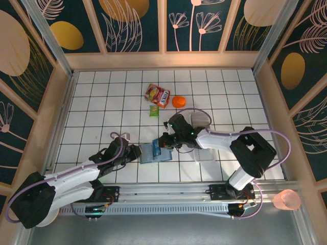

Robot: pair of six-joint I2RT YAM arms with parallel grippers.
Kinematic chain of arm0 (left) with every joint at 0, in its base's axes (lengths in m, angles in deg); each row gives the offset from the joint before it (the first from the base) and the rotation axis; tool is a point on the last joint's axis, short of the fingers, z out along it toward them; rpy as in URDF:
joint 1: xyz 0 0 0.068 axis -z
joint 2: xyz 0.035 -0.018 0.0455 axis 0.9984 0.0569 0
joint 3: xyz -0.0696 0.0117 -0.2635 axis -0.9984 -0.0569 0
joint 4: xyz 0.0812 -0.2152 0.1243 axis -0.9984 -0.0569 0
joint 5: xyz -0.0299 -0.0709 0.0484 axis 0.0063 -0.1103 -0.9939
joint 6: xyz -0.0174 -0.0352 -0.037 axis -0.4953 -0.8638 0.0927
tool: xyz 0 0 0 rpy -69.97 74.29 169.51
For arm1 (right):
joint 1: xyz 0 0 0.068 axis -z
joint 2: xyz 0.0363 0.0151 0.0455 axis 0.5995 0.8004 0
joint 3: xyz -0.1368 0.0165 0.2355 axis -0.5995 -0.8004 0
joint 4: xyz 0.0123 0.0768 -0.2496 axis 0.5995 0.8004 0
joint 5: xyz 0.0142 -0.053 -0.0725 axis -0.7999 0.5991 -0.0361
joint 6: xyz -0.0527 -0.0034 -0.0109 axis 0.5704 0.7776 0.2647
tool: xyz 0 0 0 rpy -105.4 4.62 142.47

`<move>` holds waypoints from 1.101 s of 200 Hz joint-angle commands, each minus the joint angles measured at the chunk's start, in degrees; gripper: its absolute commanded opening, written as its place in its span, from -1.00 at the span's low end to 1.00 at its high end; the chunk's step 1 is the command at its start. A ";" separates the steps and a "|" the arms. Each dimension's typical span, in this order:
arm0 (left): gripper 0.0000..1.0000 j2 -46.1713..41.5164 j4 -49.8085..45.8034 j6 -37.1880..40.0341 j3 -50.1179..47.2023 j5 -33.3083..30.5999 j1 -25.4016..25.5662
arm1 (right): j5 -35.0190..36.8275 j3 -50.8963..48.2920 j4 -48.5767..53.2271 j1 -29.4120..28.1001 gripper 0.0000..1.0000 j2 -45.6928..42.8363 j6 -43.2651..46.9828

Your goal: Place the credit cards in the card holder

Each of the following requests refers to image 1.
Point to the blue leather card holder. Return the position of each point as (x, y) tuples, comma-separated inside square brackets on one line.
[(146, 156)]

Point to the blue credit card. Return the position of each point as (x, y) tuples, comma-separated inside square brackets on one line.
[(156, 150)]

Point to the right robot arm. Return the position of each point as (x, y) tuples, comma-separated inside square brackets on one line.
[(217, 139)]

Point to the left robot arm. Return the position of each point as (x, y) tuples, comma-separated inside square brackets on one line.
[(71, 173)]

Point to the row of credit cards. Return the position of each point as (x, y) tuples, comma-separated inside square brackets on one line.
[(199, 120)]

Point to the white slotted card tray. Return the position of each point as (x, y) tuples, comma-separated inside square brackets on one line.
[(204, 156)]

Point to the orange fruit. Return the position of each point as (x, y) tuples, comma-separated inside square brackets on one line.
[(178, 101)]

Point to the small green packet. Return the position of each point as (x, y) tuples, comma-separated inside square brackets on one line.
[(154, 111)]

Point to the red orange snack bag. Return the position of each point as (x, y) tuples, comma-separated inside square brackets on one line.
[(157, 95)]

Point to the black electronics board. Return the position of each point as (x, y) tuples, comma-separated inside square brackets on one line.
[(240, 210), (94, 210)]

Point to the pink plastic cup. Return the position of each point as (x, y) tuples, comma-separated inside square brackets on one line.
[(286, 200)]

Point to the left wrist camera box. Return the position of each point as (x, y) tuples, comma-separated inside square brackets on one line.
[(125, 136)]

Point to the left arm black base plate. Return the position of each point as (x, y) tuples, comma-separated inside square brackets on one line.
[(112, 194)]

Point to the aluminium mounting rail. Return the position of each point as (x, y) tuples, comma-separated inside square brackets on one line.
[(163, 190)]

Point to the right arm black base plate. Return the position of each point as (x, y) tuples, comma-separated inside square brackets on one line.
[(217, 192)]

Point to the aluminium frame post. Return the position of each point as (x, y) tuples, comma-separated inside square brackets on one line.
[(273, 38), (49, 38)]

